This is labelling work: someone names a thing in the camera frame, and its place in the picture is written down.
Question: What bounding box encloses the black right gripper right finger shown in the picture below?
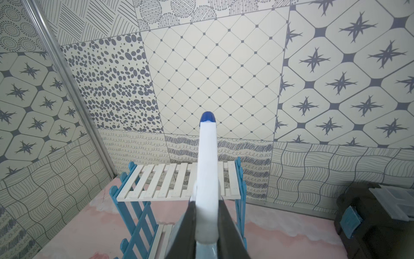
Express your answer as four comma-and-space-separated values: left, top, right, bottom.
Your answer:
217, 200, 250, 259

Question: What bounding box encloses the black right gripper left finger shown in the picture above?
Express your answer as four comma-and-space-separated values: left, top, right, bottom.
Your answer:
165, 201, 196, 259

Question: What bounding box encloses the clear blue-capped spray bottle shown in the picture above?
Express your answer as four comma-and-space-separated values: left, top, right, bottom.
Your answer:
192, 111, 220, 259

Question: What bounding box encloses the blue white slatted shelf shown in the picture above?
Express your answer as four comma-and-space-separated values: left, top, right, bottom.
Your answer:
109, 158, 248, 259

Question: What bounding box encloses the black yellow toolbox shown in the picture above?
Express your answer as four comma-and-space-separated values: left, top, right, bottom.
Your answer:
334, 183, 414, 259

